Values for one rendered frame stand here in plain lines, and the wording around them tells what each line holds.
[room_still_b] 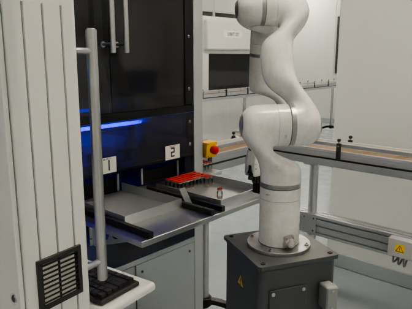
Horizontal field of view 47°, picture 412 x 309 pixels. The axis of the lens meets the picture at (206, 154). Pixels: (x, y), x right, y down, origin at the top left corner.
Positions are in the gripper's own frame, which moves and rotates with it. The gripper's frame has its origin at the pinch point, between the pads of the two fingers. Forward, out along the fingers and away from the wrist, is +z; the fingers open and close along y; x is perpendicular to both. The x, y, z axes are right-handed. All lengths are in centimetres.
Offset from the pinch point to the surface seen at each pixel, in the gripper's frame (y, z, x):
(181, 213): 32.1, 4.3, -9.5
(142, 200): 32.1, 4.0, -30.1
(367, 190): -144, 35, -16
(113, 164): 38, -10, -39
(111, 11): 41, -64, -33
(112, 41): 41, -55, -33
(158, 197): 28.4, 2.5, -25.2
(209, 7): -539, -138, -500
